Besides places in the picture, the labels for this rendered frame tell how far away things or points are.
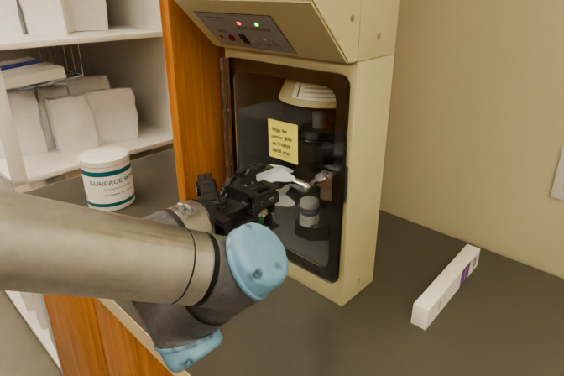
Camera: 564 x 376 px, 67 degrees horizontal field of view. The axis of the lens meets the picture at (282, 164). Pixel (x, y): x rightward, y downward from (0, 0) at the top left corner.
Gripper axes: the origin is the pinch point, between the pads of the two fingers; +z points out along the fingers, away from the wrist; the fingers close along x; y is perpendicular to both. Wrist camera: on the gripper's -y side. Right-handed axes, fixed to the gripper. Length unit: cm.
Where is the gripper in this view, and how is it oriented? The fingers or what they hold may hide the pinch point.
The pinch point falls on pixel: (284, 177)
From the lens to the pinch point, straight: 77.3
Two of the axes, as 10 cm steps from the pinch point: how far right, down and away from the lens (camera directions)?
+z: 6.9, -2.8, 6.7
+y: 7.3, 2.6, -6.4
